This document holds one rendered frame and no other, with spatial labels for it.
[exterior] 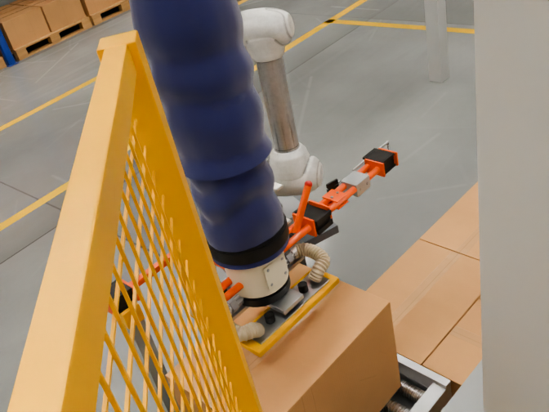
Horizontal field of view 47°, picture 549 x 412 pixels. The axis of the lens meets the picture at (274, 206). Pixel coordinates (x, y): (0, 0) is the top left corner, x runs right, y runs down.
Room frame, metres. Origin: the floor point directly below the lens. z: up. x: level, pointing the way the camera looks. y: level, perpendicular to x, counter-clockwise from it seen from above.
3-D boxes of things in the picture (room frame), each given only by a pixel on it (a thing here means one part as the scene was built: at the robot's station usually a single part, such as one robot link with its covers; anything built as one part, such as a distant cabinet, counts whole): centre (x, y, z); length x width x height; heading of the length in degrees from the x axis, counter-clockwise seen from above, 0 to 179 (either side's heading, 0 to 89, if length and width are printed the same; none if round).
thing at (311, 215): (1.54, -0.10, 1.24); 0.10 x 0.08 x 0.06; 39
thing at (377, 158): (1.75, -0.38, 1.24); 0.08 x 0.07 x 0.05; 129
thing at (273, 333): (1.30, 0.03, 1.13); 0.34 x 0.10 x 0.05; 129
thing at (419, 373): (1.61, -0.20, 0.58); 0.70 x 0.03 x 0.06; 39
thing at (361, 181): (1.67, -0.27, 1.23); 0.07 x 0.07 x 0.04; 39
